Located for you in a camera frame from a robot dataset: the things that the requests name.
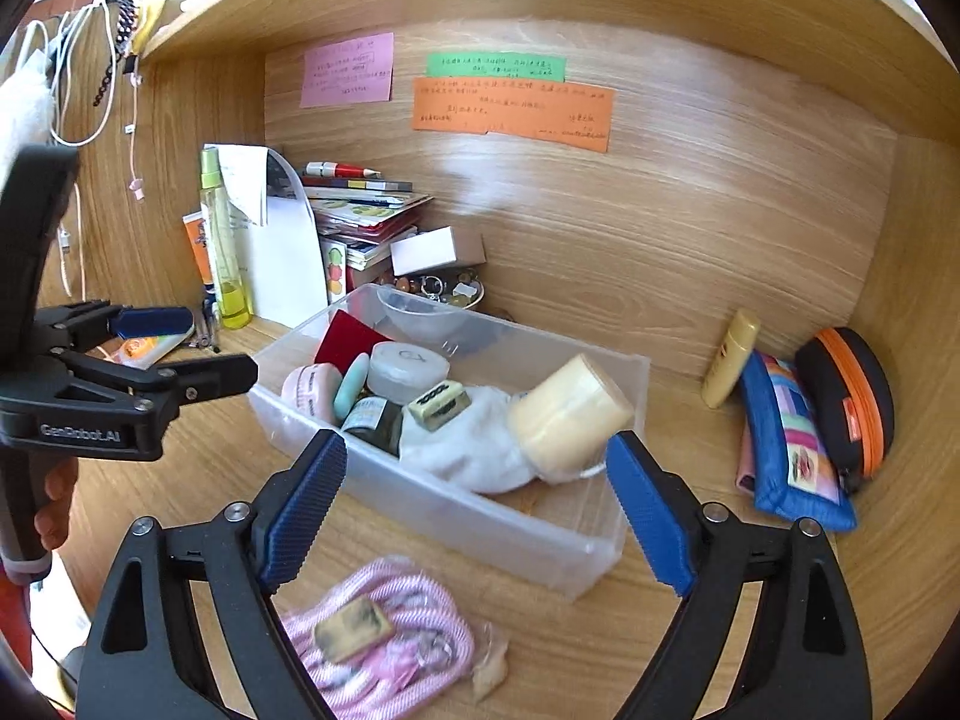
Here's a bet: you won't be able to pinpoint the small white cardboard box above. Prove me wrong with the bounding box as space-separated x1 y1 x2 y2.
390 226 488 277

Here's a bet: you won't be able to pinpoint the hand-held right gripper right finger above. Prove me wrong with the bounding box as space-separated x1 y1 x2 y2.
606 431 875 720

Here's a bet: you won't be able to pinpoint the white fluffy cloth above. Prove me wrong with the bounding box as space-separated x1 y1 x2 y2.
0 22 59 160

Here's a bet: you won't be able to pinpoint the blue patchwork pouch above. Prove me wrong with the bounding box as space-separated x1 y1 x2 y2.
736 350 858 535

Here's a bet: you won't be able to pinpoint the black bead string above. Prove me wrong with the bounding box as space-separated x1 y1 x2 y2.
91 0 145 110

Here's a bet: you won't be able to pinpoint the clear plastic storage box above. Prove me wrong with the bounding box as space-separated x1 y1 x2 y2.
247 283 652 602

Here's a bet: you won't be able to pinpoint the red and white marker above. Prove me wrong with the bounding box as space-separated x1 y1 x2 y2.
304 160 383 179

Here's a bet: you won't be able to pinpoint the mint green oval case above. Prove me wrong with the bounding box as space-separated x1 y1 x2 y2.
334 354 372 425

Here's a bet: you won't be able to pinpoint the green paper note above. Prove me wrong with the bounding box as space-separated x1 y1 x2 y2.
426 52 568 83

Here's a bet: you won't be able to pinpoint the white paper sheets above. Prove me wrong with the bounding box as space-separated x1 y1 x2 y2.
202 142 331 329

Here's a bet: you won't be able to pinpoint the red velvet pouch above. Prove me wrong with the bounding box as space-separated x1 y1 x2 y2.
313 310 385 370

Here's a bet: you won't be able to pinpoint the black case with orange zipper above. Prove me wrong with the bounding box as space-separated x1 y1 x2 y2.
793 326 896 496

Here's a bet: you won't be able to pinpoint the person's left hand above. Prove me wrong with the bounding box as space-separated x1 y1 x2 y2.
34 456 80 553

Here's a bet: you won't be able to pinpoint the dark glass bottle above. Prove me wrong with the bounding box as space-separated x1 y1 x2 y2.
341 397 406 458

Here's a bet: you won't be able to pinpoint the white cable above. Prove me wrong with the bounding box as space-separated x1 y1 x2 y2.
45 0 122 148

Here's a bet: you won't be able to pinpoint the bowl of trinkets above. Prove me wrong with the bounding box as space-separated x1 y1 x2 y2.
390 270 487 312

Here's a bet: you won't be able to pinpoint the cream tape roll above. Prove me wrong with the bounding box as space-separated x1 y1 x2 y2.
508 354 635 485

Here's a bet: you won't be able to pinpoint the pink cable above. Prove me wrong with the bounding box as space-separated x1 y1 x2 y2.
122 67 148 203

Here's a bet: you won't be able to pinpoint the white sock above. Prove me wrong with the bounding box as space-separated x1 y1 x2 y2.
397 384 556 496

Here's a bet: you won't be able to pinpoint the orange paper note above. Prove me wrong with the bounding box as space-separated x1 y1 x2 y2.
411 76 616 154

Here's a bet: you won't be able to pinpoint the beige paper scrap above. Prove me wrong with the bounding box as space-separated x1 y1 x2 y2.
471 634 512 700

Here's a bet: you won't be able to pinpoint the pink paper note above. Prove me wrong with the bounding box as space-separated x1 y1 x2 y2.
300 32 395 109

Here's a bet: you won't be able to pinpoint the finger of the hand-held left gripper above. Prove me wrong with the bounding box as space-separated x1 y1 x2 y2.
56 355 260 422
34 301 197 355

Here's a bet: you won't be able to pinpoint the stack of books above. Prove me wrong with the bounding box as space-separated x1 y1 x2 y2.
300 160 436 301

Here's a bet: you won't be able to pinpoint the pink rope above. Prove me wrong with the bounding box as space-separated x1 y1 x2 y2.
277 556 477 720

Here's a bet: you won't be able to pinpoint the green and orange packet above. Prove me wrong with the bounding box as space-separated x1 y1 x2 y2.
94 330 197 372

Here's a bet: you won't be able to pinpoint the white round jar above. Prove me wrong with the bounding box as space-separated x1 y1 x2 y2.
369 341 451 406

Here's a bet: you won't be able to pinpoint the clear plastic bowl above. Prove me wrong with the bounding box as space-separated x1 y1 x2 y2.
377 283 470 350

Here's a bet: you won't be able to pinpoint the yellow-green spray bottle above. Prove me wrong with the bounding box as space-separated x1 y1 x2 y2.
199 148 254 329

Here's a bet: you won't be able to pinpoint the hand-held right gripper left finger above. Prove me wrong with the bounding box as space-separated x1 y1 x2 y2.
75 427 350 720

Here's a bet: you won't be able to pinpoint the pink round case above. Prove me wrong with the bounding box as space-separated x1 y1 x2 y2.
282 364 340 425

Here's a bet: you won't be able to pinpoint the wooden desktop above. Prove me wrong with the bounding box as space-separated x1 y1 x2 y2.
34 300 901 720

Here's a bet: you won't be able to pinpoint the bundle of dark pens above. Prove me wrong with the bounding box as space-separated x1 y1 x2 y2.
193 298 224 355

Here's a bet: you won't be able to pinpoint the yellow lotion bottle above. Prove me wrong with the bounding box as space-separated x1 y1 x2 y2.
701 309 762 410

